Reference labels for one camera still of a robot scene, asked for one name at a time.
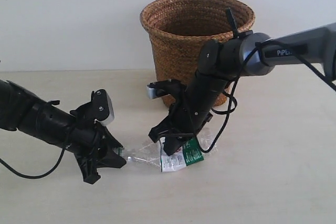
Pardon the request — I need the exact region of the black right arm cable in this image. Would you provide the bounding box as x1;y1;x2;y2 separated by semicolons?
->
167;7;336;154

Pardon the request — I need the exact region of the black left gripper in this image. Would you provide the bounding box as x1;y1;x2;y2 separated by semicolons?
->
70;109;127;184

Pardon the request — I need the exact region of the brown woven wicker basket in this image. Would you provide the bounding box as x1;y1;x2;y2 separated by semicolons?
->
140;0;256;109

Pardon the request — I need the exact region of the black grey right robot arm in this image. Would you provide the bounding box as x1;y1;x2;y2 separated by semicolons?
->
147;23;335;156

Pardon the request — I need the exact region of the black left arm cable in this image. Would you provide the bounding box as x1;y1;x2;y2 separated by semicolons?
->
0;126;77;179

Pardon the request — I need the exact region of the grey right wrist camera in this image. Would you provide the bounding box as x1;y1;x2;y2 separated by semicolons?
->
146;79;184;99

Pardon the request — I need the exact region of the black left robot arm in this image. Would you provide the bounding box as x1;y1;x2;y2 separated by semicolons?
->
1;80;127;184

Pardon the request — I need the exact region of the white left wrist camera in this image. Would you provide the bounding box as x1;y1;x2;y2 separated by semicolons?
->
91;89;115;126

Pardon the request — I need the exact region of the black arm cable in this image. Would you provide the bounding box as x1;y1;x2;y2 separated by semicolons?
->
0;126;77;179
167;7;336;154

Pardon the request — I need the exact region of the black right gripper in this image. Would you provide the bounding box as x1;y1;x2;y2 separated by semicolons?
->
148;101;213;156

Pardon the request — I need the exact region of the clear plastic bottle green label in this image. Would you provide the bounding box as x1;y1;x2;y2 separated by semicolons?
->
113;127;215;173

